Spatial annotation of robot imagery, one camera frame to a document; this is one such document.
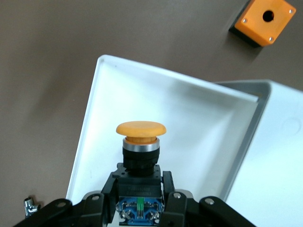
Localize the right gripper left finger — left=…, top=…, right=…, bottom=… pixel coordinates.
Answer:
left=16, top=175, right=119, bottom=227

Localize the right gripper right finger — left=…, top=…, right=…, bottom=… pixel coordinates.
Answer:
left=160, top=171, right=256, bottom=227

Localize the white plastic drawer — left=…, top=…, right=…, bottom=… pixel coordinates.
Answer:
left=65, top=54, right=259, bottom=206

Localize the yellow mushroom push button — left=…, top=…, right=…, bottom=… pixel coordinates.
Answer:
left=113, top=120, right=168, bottom=227

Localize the silver metal fitting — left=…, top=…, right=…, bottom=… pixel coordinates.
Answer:
left=23, top=196, right=40, bottom=217

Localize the orange button enclosure box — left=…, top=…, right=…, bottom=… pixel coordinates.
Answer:
left=228, top=0, right=297, bottom=49

